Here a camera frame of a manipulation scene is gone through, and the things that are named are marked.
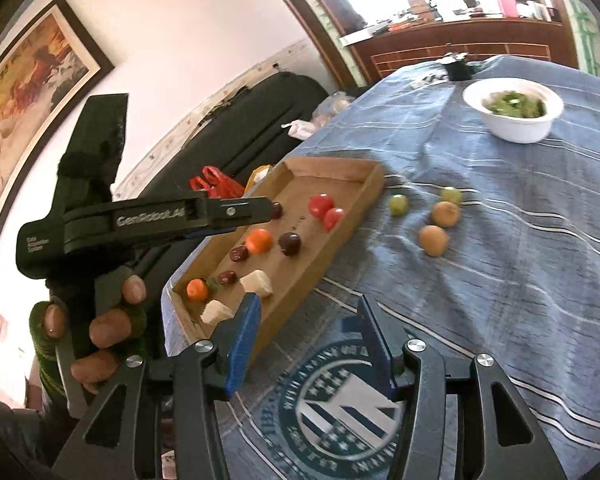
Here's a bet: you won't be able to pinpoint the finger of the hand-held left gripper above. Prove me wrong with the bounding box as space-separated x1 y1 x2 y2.
195 196 276 236
180 225 241 242

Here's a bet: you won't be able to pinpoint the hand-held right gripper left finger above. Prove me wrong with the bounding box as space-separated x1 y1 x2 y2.
54 291 263 480

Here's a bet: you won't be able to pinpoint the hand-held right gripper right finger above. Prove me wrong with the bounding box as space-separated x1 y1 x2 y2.
356 294 568 480

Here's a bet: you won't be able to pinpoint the large orange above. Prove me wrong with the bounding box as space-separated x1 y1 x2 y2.
245 228 274 256

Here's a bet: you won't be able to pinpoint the dark purple plum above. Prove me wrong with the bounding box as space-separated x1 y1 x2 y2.
278 232 302 257

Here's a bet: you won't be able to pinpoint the red tomato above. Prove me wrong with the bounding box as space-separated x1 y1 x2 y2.
323 207 347 232
307 193 335 220

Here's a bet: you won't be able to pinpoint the shallow cardboard box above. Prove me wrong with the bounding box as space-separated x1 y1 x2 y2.
172 156 386 368

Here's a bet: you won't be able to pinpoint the person's left forearm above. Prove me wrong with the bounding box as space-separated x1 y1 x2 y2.
0 355 96 480

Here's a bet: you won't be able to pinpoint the person's left hand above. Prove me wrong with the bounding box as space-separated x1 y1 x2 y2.
29 275 148 396

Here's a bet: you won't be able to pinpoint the red plastic bag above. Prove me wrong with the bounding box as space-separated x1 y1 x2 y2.
189 166 246 200

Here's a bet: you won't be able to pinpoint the yellow packet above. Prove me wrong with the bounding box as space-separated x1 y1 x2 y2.
244 165 276 193

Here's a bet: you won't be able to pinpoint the peeled banana piece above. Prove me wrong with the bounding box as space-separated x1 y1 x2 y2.
200 300 235 325
239 270 274 300

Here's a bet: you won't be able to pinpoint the white tissue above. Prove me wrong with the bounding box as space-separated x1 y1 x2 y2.
281 120 315 140

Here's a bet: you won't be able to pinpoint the black sofa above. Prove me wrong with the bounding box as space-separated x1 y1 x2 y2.
112 72 331 361

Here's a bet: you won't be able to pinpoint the brown longan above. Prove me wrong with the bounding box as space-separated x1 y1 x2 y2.
418 225 450 258
430 201 462 228

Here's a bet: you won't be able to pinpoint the clear plastic bag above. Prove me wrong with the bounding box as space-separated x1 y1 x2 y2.
312 92 353 128

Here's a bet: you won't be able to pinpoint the framed horse painting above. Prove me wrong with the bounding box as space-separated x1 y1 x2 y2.
0 0 116 301

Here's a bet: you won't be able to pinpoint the wooden counter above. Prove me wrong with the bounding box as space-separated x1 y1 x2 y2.
340 15 581 83

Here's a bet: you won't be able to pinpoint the black and red jar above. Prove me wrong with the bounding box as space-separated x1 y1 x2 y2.
440 52 473 81

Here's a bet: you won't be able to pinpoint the white bowl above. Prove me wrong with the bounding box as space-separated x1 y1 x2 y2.
462 78 565 143

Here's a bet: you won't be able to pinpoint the green leafy vegetables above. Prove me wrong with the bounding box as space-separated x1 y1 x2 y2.
485 91 548 118

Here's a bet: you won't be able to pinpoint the bamboo print panel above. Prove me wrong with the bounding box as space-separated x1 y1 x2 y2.
562 0 600 81

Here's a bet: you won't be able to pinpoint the wooden partition frame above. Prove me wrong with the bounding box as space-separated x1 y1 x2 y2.
252 0 376 91

